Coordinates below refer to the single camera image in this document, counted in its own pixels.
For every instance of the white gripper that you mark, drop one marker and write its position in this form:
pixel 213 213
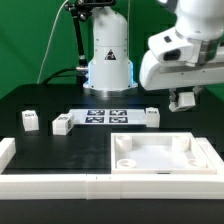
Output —
pixel 156 76

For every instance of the white square tabletop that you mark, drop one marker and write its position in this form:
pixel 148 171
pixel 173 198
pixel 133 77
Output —
pixel 158 153

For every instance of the white marker sheet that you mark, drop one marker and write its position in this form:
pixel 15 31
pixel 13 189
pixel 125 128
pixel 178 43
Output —
pixel 109 116

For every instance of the white U-shaped fence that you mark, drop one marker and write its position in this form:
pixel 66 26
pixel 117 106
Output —
pixel 94 186

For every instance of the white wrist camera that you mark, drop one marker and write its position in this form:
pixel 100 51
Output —
pixel 168 47

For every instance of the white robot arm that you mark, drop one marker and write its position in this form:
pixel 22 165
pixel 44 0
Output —
pixel 200 22

